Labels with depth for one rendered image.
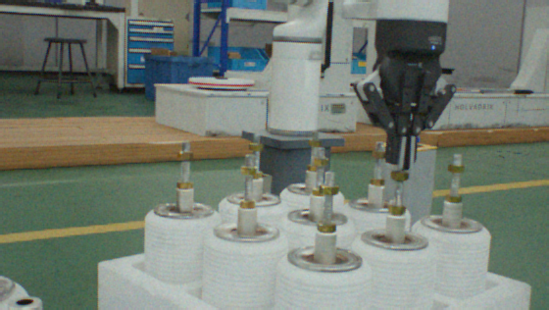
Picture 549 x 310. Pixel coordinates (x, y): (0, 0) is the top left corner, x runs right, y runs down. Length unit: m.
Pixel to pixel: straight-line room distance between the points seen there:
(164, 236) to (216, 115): 2.04
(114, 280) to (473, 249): 0.44
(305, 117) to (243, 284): 0.56
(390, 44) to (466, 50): 6.89
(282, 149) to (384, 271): 0.52
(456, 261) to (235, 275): 0.27
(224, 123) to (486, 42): 4.92
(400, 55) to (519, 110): 3.40
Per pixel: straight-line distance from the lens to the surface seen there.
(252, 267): 0.72
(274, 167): 1.22
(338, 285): 0.64
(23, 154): 2.51
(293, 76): 1.22
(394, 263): 0.72
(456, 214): 0.85
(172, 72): 5.24
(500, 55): 7.29
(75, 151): 2.55
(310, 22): 1.23
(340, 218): 0.84
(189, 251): 0.81
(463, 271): 0.83
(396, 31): 0.71
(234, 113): 2.87
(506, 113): 4.02
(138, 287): 0.81
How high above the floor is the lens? 0.46
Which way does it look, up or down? 9 degrees down
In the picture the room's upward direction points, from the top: 3 degrees clockwise
